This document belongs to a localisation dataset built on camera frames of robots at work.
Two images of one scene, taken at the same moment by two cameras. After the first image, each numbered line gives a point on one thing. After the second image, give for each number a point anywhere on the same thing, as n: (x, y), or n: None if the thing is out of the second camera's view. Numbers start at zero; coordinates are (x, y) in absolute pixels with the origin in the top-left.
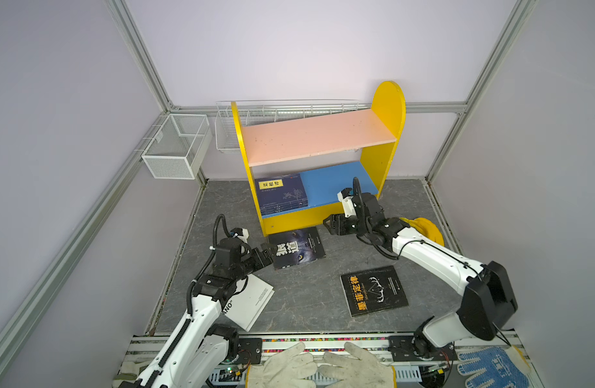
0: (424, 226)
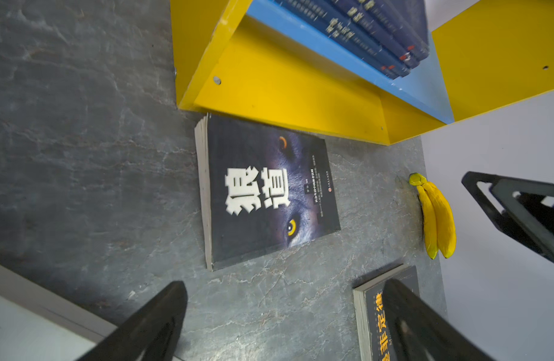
0: (439, 222)
